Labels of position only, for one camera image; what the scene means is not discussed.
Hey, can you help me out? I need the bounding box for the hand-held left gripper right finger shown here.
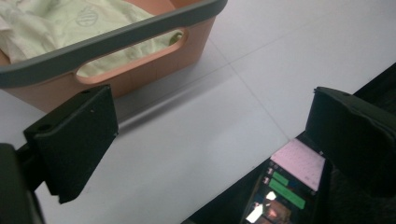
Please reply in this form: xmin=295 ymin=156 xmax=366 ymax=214
xmin=304 ymin=86 xmax=396 ymax=198

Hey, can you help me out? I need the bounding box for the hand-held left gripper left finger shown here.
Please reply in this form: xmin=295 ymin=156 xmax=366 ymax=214
xmin=22 ymin=84 xmax=120 ymax=205

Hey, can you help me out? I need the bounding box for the pink basket with grey rim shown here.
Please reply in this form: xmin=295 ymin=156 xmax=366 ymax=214
xmin=0 ymin=0 xmax=229 ymax=114

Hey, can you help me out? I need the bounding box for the pale cream cloth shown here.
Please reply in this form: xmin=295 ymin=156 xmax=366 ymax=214
xmin=0 ymin=0 xmax=185 ymax=78

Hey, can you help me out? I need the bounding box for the smartphone with lit screen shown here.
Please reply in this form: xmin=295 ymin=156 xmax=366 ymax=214
xmin=240 ymin=132 xmax=333 ymax=224

